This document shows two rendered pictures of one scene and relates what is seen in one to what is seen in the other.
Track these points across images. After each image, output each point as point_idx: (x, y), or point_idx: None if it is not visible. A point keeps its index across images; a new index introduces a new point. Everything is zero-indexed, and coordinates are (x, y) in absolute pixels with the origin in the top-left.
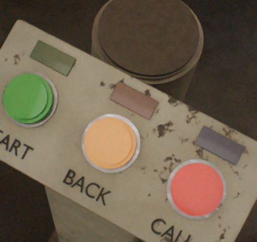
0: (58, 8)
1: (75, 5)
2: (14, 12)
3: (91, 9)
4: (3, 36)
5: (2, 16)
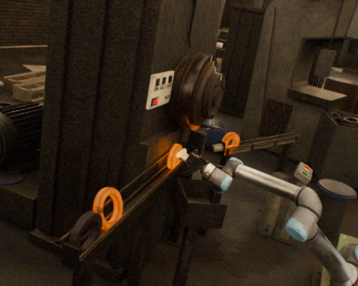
0: (220, 238)
1: (218, 235)
2: (225, 245)
3: (218, 232)
4: (234, 248)
5: (227, 248)
